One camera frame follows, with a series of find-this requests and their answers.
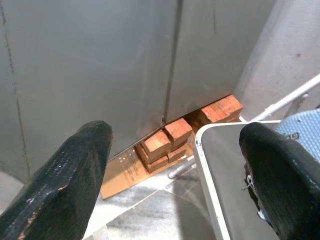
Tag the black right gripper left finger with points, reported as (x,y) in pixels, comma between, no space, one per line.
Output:
(57,185)

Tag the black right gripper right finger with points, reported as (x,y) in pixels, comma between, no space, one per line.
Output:
(290,185)

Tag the fridge door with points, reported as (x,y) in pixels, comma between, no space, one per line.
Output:
(87,62)

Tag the fridge cabinet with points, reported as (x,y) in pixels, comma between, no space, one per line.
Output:
(207,55)

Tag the blue patterned mat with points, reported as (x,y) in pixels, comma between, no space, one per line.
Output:
(300,130)

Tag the brown cardboard sheet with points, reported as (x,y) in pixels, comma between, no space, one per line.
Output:
(125,175)

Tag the white plastic table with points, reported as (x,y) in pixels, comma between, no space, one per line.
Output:
(220,175)

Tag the white metal pipe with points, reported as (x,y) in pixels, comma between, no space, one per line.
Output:
(287,100)

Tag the red brick stack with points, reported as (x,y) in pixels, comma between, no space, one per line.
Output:
(222,110)
(162,147)

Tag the grey metal tube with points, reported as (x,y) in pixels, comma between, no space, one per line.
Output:
(181,170)

